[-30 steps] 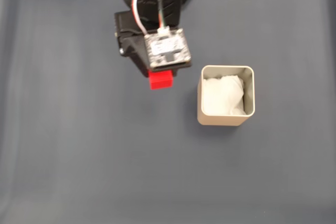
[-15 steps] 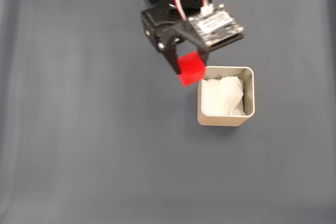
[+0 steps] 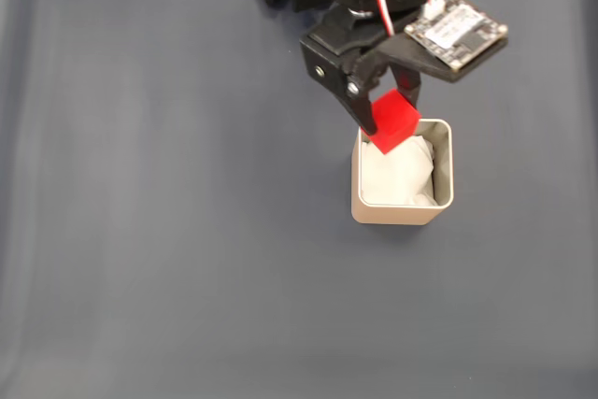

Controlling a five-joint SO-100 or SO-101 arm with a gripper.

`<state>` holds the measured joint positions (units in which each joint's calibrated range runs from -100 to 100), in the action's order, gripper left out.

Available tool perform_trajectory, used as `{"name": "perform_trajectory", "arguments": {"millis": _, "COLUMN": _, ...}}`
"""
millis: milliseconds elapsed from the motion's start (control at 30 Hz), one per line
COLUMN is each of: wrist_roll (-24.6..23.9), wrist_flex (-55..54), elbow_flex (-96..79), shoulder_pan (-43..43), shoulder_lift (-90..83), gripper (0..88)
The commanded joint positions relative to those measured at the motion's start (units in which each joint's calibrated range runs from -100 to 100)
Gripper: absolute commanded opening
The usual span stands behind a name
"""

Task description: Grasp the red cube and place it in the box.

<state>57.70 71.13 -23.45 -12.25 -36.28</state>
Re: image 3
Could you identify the red cube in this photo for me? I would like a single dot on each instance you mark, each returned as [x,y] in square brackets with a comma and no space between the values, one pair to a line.
[392,123]

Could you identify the beige metal square box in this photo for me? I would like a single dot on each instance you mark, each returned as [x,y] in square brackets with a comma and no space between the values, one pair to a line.
[402,214]

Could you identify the white crumpled tissue paper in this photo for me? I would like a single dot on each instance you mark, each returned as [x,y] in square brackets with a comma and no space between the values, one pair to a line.
[402,179]

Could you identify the camera board on black mount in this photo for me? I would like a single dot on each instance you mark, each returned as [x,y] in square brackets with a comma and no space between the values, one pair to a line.
[458,32]

